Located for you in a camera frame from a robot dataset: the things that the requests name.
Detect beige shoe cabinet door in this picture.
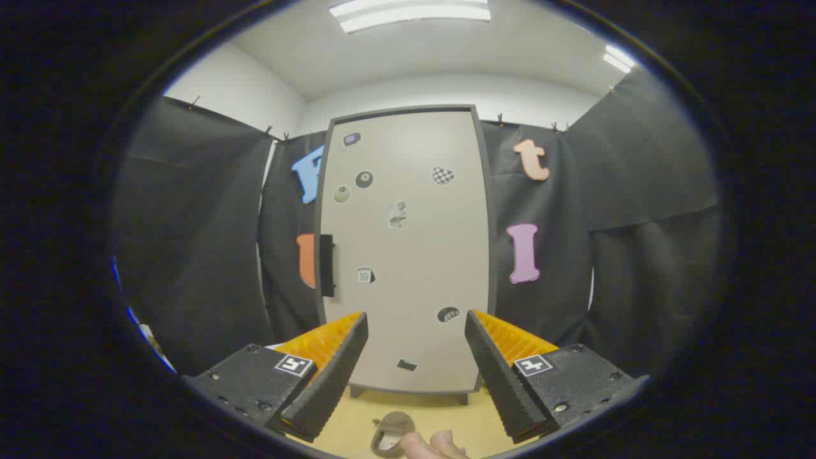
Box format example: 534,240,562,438
317,108,490,393

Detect small ceiling light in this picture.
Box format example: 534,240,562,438
602,43,638,74

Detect black door handle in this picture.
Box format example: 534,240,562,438
319,234,336,298

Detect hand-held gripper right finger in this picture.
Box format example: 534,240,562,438
464,309,651,445

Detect grey shoe cabinet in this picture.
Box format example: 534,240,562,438
312,104,499,405

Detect black backdrop cloth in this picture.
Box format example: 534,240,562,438
112,67,721,377

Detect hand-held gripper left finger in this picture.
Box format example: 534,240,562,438
182,311,369,444

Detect brown fuzzy shoe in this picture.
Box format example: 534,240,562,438
372,411,416,457

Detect long ceiling light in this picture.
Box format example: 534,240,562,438
328,0,492,34

